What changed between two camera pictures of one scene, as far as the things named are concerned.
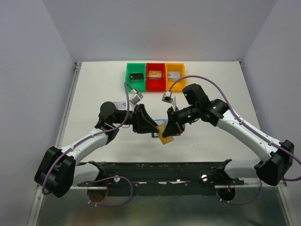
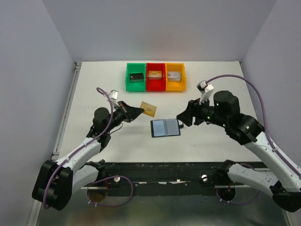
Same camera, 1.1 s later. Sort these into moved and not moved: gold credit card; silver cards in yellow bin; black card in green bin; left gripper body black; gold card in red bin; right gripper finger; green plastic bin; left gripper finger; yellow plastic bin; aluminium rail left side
Moved: right gripper finger; left gripper body black; left gripper finger; gold credit card
Not moved: gold card in red bin; silver cards in yellow bin; aluminium rail left side; yellow plastic bin; green plastic bin; black card in green bin
